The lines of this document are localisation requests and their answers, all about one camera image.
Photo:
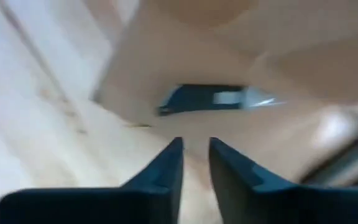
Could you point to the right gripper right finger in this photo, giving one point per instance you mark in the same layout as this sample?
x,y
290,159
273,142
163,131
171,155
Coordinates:
x,y
275,205

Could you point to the brown cardboard box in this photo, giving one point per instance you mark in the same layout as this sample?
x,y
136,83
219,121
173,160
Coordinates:
x,y
166,46

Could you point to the grey box cutter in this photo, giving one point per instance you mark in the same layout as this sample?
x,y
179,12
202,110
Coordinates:
x,y
197,98

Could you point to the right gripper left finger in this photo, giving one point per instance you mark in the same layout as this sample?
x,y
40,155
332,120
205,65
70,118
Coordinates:
x,y
104,205

